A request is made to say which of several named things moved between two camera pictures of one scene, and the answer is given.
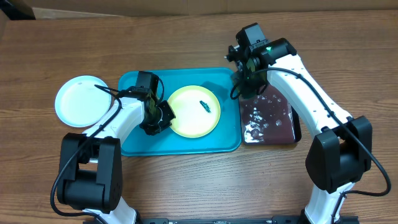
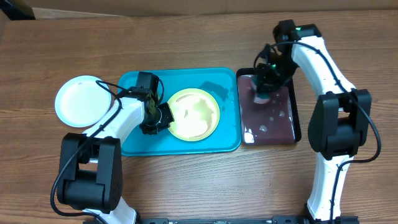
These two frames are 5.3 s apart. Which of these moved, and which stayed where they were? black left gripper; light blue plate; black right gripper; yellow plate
Moved: black right gripper
Stayed: yellow plate; black left gripper; light blue plate
